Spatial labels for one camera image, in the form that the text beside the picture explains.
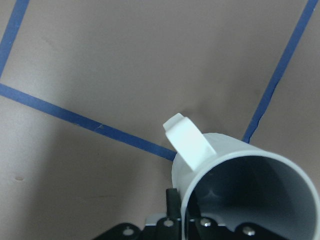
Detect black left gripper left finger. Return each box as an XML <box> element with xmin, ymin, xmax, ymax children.
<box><xmin>139</xmin><ymin>188</ymin><xmax>182</xmax><ymax>240</ymax></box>

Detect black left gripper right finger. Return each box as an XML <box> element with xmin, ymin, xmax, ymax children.
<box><xmin>186</xmin><ymin>202</ymin><xmax>240</xmax><ymax>240</ymax></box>

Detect white mug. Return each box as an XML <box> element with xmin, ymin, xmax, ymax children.
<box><xmin>163</xmin><ymin>113</ymin><xmax>320</xmax><ymax>240</ymax></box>

